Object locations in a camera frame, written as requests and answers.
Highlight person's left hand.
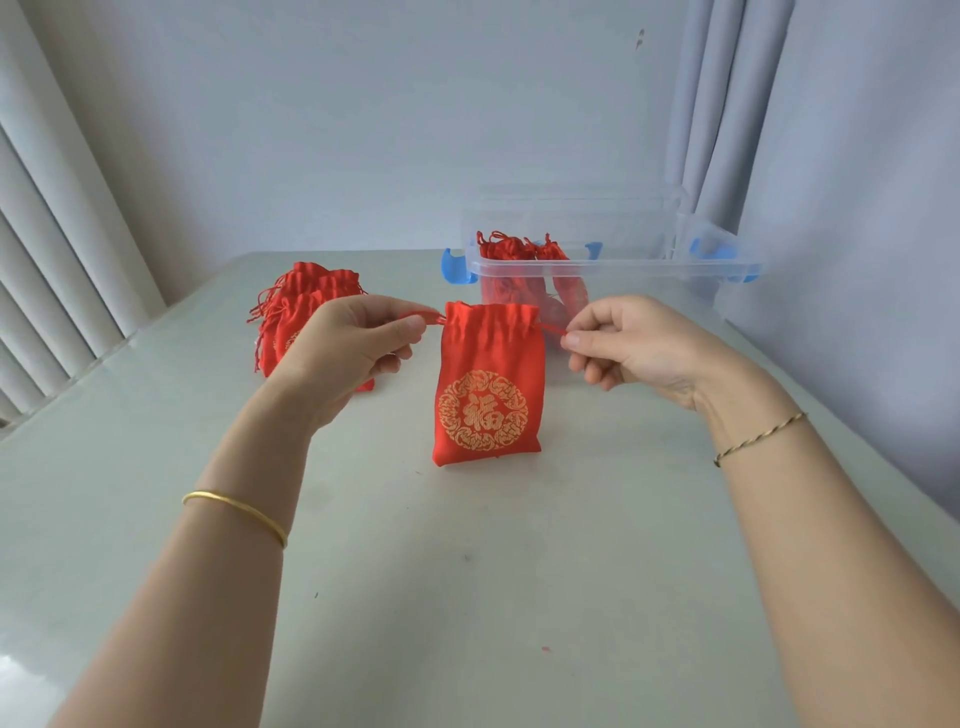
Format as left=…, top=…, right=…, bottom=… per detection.
left=266, top=293, right=440, bottom=433

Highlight person's right hand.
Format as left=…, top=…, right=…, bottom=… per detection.
left=560, top=294, right=751, bottom=412

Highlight pile of red drawstring pouches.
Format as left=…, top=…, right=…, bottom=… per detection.
left=247, top=261, right=376, bottom=394

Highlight clear plastic storage box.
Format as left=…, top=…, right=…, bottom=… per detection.
left=440, top=213, right=766, bottom=339

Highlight person's left forearm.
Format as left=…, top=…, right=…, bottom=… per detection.
left=52, top=382, right=320, bottom=728

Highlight person's right forearm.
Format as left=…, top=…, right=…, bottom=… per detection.
left=693, top=359, right=960, bottom=728

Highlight gold bangle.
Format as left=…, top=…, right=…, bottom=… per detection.
left=182, top=491, right=289, bottom=550

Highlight grey curtain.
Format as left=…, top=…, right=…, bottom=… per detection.
left=663, top=0, right=960, bottom=519

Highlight white vertical blinds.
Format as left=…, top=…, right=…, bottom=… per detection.
left=0, top=0, right=168, bottom=429

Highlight thin braided bracelet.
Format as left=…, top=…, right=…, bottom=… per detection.
left=712, top=411, right=808, bottom=469

